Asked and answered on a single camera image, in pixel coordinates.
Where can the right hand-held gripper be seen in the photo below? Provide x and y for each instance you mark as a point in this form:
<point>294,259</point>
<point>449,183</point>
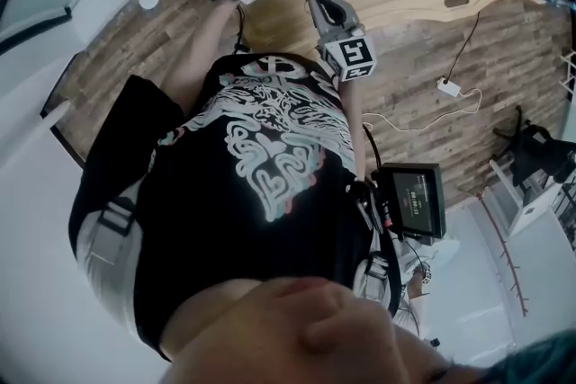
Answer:
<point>351,56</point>

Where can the person's right forearm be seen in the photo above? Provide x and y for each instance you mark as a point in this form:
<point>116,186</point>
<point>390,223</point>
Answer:
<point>353,121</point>

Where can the person's left forearm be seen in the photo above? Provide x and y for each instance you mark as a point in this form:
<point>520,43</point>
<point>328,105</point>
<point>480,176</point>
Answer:
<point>198,54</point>

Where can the brown oval object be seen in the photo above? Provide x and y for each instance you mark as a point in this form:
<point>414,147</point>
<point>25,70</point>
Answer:
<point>456,1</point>

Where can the white power strip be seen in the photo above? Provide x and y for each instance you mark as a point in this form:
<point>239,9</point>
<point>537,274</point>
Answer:
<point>449,86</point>

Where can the black monitor screen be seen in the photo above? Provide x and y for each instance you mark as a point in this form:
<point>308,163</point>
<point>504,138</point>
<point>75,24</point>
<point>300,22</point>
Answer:
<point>416,202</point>

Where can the black printed t-shirt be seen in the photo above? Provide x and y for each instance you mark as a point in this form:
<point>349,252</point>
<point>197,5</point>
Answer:
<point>189,211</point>

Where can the black office chair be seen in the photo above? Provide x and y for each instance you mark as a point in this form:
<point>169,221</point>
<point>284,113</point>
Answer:
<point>535,153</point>

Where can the white cabinet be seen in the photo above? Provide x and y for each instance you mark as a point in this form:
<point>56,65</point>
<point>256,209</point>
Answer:
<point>535,207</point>

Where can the red-brown branched rod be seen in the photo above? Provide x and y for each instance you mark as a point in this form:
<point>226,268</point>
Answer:
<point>508,256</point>

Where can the person's face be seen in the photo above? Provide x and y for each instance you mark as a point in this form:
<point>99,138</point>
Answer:
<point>292,337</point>

